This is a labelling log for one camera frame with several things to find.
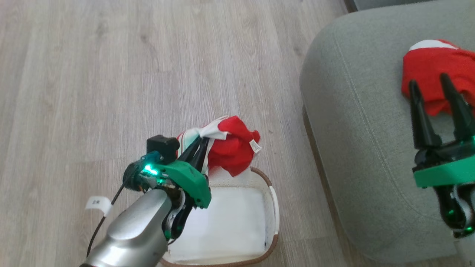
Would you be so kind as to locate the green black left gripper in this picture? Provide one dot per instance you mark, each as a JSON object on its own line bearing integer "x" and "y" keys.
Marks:
{"x": 185, "y": 178}

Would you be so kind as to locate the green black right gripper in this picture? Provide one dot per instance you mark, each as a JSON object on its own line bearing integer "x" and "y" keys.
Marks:
{"x": 449, "y": 165}

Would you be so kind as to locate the red white shirt with tag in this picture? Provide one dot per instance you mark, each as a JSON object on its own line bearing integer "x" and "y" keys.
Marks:
{"x": 233, "y": 148}

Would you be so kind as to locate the red shirt with white collar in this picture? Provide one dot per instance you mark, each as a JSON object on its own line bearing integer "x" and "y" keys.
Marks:
{"x": 430, "y": 70}

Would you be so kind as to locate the grey fabric sofa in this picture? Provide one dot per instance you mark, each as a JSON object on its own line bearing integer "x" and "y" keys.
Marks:
{"x": 363, "y": 129}

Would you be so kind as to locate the beige plastic laundry basket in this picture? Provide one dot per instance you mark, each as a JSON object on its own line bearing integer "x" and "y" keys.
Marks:
{"x": 275, "y": 211}

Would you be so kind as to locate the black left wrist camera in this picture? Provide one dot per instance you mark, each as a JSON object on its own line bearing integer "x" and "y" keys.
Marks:
{"x": 163, "y": 146}

